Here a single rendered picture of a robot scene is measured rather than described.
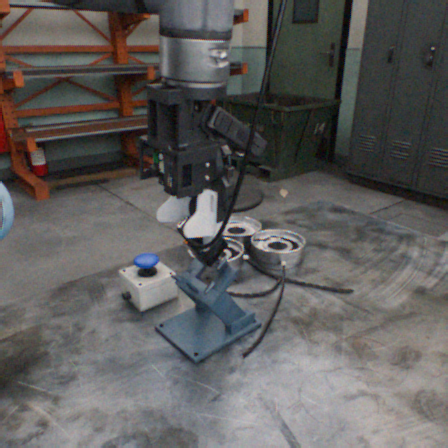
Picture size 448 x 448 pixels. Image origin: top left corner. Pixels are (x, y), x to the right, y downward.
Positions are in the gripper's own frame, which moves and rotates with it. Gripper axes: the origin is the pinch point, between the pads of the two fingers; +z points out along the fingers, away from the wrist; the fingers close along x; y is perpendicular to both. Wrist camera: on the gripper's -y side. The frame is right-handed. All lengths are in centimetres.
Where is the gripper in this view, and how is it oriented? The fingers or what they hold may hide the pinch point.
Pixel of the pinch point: (201, 235)
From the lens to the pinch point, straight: 56.9
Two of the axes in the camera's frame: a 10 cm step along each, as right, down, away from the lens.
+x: 7.1, 3.8, -5.9
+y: -7.0, 3.1, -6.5
